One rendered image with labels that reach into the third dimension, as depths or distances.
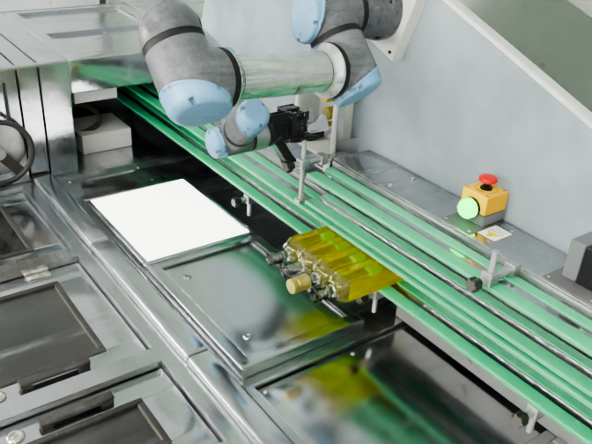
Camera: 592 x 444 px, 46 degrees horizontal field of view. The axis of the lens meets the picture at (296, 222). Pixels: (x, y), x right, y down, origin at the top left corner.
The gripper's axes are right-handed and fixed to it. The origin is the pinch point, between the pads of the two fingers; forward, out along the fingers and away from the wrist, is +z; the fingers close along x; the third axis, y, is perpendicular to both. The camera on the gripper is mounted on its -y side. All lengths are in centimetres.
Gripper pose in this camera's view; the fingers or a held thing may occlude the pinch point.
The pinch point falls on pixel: (325, 128)
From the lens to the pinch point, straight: 189.4
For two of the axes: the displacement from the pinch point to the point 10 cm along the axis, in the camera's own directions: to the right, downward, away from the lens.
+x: -5.8, -4.0, 7.1
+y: 0.4, -8.8, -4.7
